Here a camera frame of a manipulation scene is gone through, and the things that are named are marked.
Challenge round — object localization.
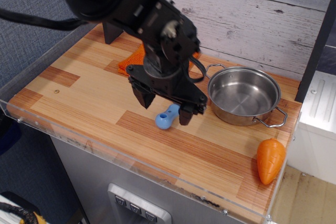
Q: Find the black cable sleeve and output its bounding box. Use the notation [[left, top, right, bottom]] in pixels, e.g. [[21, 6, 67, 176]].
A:
[[0, 201, 40, 224]]

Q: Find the orange plastic toy carrot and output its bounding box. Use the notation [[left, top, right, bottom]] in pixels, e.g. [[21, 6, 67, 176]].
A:
[[257, 138, 286, 185]]

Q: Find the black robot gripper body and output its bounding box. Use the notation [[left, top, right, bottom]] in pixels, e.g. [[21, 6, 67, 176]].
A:
[[126, 56, 207, 115]]

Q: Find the blue and grey toy spoon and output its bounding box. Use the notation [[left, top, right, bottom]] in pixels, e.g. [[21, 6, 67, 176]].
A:
[[155, 104, 180, 130]]

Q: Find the dark left vertical post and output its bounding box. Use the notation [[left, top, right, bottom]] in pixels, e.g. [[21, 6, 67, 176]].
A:
[[102, 22, 123, 45]]

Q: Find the yellow black object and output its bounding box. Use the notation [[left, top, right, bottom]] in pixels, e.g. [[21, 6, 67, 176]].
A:
[[19, 215, 48, 224]]

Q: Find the clear acrylic table guard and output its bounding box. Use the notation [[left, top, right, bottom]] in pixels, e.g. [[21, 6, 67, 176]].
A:
[[0, 10, 302, 224]]

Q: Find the orange folded cloth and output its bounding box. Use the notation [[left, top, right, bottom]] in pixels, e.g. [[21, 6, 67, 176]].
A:
[[117, 43, 202, 76]]

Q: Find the silver toy appliance front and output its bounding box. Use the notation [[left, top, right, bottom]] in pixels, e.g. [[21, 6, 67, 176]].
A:
[[53, 136, 277, 223]]

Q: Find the silver dispenser button panel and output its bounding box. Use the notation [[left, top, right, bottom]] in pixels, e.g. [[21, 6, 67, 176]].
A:
[[107, 183, 172, 223]]

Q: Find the white ribbed box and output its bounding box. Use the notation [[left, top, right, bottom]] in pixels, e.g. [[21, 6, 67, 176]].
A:
[[287, 71, 335, 184]]

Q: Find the dark vertical post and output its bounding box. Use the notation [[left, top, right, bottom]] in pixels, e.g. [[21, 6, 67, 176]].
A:
[[295, 0, 335, 103], [102, 22, 123, 45]]

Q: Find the stainless steel pot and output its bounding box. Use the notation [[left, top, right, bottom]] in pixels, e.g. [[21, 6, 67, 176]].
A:
[[206, 63, 288, 128]]

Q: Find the dark right vertical post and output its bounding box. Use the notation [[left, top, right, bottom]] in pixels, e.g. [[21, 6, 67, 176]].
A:
[[295, 0, 335, 103]]

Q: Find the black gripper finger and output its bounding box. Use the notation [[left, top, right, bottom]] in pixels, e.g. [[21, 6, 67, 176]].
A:
[[179, 104, 194, 126], [131, 82, 155, 109]]

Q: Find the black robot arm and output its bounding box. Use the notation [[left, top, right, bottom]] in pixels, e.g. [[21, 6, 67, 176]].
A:
[[1, 0, 207, 125]]

